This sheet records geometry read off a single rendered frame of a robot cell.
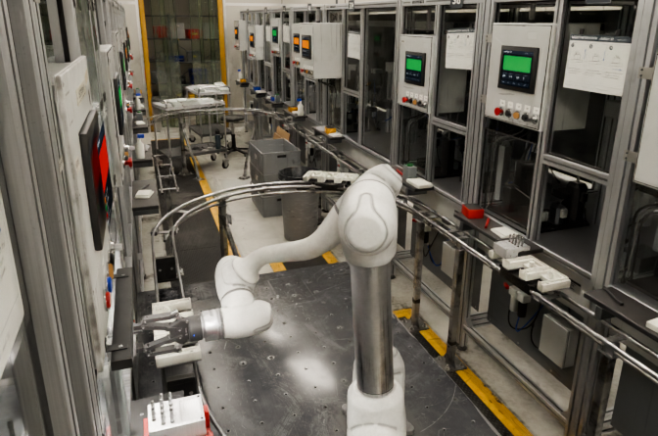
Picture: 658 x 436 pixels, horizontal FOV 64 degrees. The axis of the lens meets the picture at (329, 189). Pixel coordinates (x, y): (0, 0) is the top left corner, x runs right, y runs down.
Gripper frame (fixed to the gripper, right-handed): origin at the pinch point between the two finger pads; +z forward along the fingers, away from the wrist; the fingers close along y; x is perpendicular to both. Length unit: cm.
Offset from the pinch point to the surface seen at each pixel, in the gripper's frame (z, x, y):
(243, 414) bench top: -31.4, -1.3, -35.7
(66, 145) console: 1, 62, 70
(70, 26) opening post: 2, 23, 85
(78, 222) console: 1, 62, 58
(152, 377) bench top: -4.5, -30.8, -35.8
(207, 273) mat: -48, -242, -102
